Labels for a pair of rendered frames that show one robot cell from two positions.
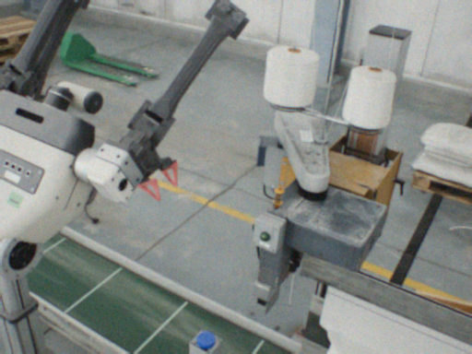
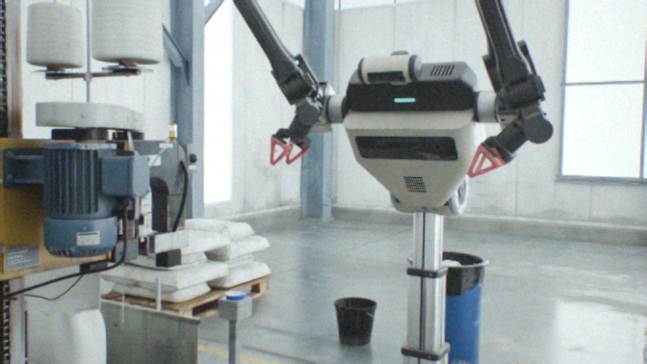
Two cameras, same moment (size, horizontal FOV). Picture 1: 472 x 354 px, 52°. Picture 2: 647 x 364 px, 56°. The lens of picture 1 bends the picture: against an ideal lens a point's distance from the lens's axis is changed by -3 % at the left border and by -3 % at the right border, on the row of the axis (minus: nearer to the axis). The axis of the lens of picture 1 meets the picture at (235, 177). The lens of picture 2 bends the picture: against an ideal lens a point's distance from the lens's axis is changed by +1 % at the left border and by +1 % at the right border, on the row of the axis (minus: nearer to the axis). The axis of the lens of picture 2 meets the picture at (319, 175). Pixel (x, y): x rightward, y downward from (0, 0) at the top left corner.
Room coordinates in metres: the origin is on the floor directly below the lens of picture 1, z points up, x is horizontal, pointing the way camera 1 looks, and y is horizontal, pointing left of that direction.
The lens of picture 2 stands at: (2.99, 0.31, 1.34)
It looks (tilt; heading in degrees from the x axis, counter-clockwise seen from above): 3 degrees down; 180
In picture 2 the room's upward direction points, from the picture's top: 1 degrees clockwise
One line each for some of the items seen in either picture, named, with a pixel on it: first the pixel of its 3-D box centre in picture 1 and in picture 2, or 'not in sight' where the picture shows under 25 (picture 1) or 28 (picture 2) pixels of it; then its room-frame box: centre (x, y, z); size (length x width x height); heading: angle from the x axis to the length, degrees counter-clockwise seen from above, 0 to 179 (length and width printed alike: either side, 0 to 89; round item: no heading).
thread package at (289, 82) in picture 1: (290, 76); (127, 29); (1.51, -0.15, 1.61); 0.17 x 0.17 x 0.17
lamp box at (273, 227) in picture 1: (269, 231); (183, 158); (1.11, -0.10, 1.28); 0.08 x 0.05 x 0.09; 61
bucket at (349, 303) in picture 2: not in sight; (354, 322); (-1.02, 0.59, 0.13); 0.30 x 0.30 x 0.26
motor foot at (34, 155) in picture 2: not in sight; (40, 168); (1.63, -0.31, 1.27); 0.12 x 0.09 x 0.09; 151
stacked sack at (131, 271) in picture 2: not in sight; (145, 267); (-1.77, -1.03, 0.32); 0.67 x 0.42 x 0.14; 155
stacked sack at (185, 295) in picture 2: not in sight; (161, 286); (-1.62, -0.87, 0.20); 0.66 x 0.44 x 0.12; 61
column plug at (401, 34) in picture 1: (390, 31); not in sight; (1.58, -0.46, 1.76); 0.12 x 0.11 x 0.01; 151
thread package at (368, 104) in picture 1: (370, 95); (55, 36); (1.38, -0.38, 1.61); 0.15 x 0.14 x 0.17; 61
